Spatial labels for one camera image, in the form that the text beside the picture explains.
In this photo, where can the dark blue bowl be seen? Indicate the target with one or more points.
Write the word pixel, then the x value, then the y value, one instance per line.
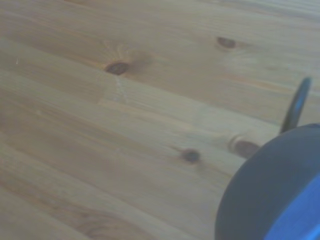
pixel 270 190

